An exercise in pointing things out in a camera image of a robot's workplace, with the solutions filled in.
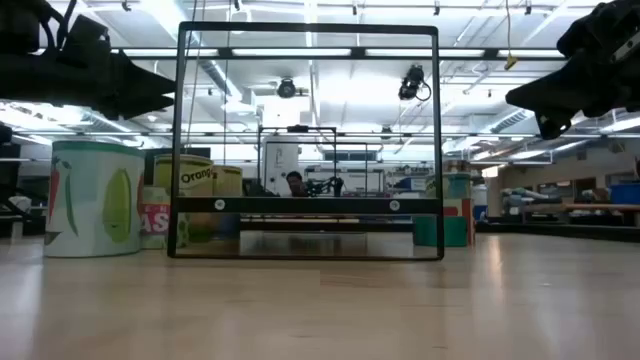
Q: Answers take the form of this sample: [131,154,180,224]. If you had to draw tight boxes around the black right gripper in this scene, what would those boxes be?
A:
[505,0,640,140]

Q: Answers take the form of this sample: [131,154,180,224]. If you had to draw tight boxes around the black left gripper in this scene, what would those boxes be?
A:
[0,48,177,121]

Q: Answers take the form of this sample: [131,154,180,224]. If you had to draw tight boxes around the yellow orange print can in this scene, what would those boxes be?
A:
[153,153,215,245]

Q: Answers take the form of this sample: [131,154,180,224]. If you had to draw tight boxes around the white vegetable print can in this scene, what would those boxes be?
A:
[43,140,147,259]

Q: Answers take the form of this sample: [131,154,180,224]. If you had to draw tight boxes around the yellow and blue can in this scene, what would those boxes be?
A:
[212,164,244,239]

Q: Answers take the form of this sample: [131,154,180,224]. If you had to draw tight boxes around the black metal glass shelf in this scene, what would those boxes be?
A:
[167,20,446,262]

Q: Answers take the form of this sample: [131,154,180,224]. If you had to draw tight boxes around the wooden background workbench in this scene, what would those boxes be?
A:
[519,202,640,227]

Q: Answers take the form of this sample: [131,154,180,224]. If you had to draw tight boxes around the blue storage bin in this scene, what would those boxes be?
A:
[608,182,640,205]

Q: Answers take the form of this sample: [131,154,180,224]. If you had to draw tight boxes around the peas can pink label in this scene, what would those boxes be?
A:
[141,185,190,250]

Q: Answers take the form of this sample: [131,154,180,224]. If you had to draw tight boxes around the short teal can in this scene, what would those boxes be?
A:
[412,215,469,248]

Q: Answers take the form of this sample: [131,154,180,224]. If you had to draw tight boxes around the person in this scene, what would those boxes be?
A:
[285,170,310,198]

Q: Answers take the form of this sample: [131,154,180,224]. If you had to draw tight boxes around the yellow hanging cable plug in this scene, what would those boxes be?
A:
[503,0,519,71]

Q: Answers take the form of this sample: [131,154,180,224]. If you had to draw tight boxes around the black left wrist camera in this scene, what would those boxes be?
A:
[58,13,111,69]

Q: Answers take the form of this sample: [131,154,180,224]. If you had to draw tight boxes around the black table edge rail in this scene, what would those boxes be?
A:
[239,219,640,245]

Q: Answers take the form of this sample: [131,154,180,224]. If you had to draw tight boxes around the black camera with cable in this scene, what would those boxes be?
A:
[398,64,432,102]

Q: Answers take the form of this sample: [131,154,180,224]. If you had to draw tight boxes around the round black overhead camera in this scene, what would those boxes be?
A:
[276,77,299,100]

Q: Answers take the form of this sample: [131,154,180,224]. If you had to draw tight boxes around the black machine frame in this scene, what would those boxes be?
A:
[0,123,24,239]

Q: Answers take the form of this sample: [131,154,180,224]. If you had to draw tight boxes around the black overhead frame bar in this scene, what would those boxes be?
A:
[110,46,569,62]

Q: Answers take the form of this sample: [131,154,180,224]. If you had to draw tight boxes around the thin black horizontal rail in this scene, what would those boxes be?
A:
[9,130,640,139]

